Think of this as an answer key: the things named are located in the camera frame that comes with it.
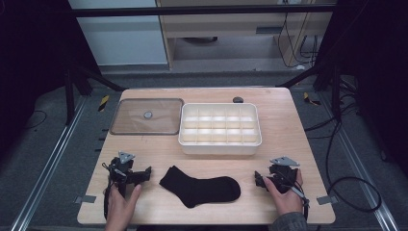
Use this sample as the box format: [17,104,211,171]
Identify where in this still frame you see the hanging black cables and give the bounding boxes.
[276,0,322,69]

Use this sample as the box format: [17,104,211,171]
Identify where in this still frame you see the light wooden desk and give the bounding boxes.
[156,0,336,70]

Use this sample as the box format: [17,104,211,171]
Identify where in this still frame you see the aluminium floor rail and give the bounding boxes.
[319,91,401,231]
[10,95,89,231]

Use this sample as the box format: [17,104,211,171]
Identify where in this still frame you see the thin black floor cable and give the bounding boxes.
[24,110,48,130]

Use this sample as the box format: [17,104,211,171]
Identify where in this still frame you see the dark curtain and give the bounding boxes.
[0,0,101,155]
[316,0,408,174]

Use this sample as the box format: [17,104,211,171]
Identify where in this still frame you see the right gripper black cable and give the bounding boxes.
[276,171,311,222]

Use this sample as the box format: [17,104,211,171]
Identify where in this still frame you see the transparent box lid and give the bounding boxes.
[109,97,185,136]

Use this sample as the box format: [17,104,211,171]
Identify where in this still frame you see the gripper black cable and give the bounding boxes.
[276,171,311,222]
[101,162,114,221]

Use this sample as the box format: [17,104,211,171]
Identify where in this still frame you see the black sock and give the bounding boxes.
[159,165,242,209]

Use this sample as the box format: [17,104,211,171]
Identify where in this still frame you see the black horizontal frame bar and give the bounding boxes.
[67,4,339,18]

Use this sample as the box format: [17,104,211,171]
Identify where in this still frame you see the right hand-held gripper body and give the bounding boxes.
[268,155,301,194]

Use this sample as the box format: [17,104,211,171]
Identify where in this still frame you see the grey tape piece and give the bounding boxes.
[316,194,340,206]
[73,194,97,205]

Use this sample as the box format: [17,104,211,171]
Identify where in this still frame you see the person's left hand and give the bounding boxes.
[103,184,142,231]

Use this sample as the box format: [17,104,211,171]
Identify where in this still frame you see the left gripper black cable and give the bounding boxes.
[101,162,114,221]

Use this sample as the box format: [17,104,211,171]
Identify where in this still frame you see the white divided storage box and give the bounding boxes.
[177,102,263,156]

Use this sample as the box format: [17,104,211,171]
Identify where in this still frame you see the yellow black striped tape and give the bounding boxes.
[302,91,322,107]
[97,94,111,113]

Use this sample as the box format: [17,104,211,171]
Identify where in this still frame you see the white cabinet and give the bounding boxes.
[67,0,169,67]

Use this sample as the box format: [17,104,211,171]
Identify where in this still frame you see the black metal stand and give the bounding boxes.
[274,63,344,123]
[63,63,127,127]

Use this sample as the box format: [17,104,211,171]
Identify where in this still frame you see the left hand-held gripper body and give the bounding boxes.
[108,150,142,198]

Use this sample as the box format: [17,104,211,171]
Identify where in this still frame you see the person's right hand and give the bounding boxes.
[262,168,305,217]

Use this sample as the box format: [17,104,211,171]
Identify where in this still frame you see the black looped floor cable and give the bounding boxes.
[303,109,383,214]

